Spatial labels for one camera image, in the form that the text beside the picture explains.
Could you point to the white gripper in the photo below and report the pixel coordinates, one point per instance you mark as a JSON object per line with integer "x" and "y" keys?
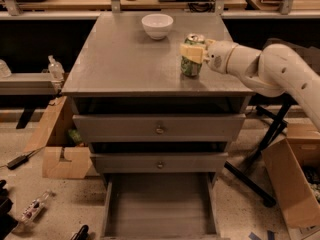
{"x": 217, "y": 56}

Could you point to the green soda can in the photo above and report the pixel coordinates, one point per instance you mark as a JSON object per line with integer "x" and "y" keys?
{"x": 189, "y": 68}

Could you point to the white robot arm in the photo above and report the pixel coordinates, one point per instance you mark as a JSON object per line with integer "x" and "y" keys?
{"x": 270, "y": 72}

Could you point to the grey top drawer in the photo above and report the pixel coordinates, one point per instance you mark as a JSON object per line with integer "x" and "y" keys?
{"x": 141, "y": 128}

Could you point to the brass top drawer knob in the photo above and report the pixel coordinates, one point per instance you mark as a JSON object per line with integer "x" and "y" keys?
{"x": 159, "y": 130}

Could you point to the grey drawer cabinet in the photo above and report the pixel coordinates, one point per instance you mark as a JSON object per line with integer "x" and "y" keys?
{"x": 122, "y": 71}

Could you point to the grey middle drawer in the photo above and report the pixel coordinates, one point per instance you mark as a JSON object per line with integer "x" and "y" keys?
{"x": 147, "y": 162}

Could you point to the grey open bottom drawer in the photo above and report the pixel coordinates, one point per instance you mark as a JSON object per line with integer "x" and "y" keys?
{"x": 172, "y": 206}

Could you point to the white ceramic bowl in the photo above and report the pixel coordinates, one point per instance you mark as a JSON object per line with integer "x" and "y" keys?
{"x": 157, "y": 26}

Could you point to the clear bottle on shelf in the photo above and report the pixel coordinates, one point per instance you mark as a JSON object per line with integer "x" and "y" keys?
{"x": 55, "y": 68}

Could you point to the open cardboard box right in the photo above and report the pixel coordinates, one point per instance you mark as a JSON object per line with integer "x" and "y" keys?
{"x": 284, "y": 161}

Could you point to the cardboard box left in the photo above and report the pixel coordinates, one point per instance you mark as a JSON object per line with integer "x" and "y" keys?
{"x": 60, "y": 159}

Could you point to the grey low shelf left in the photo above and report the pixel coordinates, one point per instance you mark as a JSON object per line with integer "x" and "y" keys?
{"x": 30, "y": 84}

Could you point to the black power adapter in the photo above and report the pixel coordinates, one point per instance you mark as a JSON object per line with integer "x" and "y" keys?
{"x": 15, "y": 163}

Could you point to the plastic bottle on floor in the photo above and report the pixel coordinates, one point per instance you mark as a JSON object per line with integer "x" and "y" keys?
{"x": 36, "y": 206}

